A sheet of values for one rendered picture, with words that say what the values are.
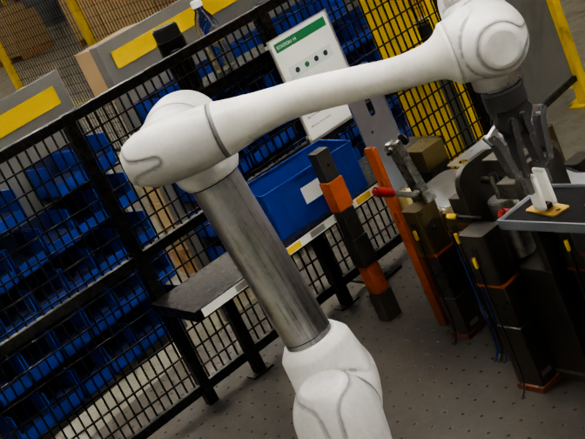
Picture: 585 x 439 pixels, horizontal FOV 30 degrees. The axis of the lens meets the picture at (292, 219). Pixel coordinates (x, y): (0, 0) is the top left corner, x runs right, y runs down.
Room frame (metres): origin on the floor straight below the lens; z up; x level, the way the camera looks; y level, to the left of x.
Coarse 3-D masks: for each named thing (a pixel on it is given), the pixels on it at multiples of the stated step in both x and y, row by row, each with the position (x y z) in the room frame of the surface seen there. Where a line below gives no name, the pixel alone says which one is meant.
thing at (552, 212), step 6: (546, 204) 1.78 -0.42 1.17; (552, 204) 1.78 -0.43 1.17; (558, 204) 1.78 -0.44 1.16; (528, 210) 1.81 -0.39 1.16; (534, 210) 1.80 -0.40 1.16; (540, 210) 1.79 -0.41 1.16; (546, 210) 1.78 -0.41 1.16; (552, 210) 1.77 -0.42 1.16; (564, 210) 1.75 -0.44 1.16; (552, 216) 1.75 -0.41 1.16
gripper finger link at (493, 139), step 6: (492, 138) 1.75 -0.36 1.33; (498, 138) 1.76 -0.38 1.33; (492, 144) 1.76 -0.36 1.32; (498, 144) 1.76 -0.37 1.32; (492, 150) 1.78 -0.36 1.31; (498, 150) 1.76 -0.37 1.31; (504, 150) 1.76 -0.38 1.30; (498, 156) 1.77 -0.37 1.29; (504, 156) 1.76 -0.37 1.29; (510, 156) 1.76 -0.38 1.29; (504, 162) 1.77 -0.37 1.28; (510, 162) 1.76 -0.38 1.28; (504, 168) 1.78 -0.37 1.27; (510, 168) 1.76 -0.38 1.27; (516, 168) 1.76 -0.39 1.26; (510, 174) 1.77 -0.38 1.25; (516, 174) 1.76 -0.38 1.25
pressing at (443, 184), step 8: (456, 168) 2.66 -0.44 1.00; (568, 168) 2.33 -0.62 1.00; (440, 176) 2.65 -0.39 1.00; (448, 176) 2.62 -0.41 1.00; (568, 176) 2.28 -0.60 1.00; (576, 176) 2.26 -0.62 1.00; (584, 176) 2.24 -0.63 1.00; (432, 184) 2.62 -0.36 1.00; (440, 184) 2.59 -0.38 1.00; (448, 184) 2.57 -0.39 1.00; (440, 192) 2.53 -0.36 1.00; (448, 192) 2.51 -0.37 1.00; (440, 200) 2.48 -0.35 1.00; (448, 200) 2.46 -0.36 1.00; (440, 208) 2.43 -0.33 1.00
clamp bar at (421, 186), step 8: (400, 136) 2.40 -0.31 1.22; (392, 144) 2.38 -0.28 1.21; (400, 144) 2.37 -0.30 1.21; (392, 152) 2.37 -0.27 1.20; (400, 152) 2.37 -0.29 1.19; (400, 160) 2.38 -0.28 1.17; (408, 160) 2.38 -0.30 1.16; (400, 168) 2.39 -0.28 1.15; (408, 168) 2.37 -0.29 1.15; (416, 168) 2.38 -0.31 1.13; (408, 176) 2.38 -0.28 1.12; (416, 176) 2.38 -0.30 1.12; (408, 184) 2.40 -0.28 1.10; (416, 184) 2.38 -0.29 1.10; (424, 184) 2.38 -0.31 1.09; (424, 192) 2.38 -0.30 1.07
